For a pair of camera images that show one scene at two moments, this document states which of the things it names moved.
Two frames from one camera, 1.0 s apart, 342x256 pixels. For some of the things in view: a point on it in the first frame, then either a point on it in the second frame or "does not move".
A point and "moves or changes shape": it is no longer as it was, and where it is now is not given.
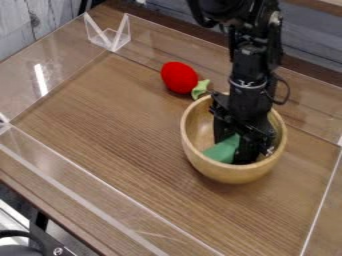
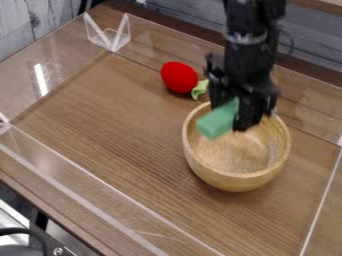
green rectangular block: [225, 149] moves or changes shape
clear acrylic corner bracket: [109, 38] does not move
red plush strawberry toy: [182, 80] does not move
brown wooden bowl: [197, 127] moves or changes shape
